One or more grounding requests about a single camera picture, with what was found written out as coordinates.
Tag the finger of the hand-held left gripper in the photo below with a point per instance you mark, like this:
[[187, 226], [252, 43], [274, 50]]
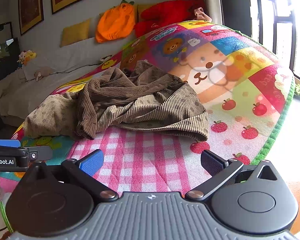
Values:
[[7, 143]]

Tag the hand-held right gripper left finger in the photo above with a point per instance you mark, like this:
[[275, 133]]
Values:
[[92, 165]]

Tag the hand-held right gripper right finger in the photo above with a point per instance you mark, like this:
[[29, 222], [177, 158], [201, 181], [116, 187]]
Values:
[[212, 162]]

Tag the colourful printed blanket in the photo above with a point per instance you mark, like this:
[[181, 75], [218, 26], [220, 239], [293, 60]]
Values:
[[152, 160]]

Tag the small grey plush toy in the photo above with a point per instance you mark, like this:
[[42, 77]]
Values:
[[42, 73]]

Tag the black monitor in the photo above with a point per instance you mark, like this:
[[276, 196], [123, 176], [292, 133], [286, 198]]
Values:
[[5, 62]]

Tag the small colourful doll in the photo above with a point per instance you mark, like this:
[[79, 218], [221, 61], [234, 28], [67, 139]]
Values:
[[25, 58]]

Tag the sofa with white cover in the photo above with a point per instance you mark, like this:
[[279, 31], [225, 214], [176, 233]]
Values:
[[52, 60]]

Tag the small white device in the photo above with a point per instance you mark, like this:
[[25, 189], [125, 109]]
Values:
[[105, 58]]

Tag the yellow cushion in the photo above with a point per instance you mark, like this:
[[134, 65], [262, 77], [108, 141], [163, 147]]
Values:
[[75, 32]]

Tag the orange cloth bag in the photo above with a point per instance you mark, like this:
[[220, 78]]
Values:
[[115, 22]]

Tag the small pink plush toy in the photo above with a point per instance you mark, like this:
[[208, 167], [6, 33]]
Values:
[[202, 14]]

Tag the red plush garment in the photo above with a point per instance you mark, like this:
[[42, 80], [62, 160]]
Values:
[[165, 12]]

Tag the mustard cushion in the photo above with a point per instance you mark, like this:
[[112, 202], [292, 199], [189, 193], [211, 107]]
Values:
[[141, 10]]

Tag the tall framed wall picture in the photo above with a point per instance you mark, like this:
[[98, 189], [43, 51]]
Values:
[[31, 5]]

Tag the black window frame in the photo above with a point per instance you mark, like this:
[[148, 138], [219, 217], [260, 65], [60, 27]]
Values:
[[259, 17]]

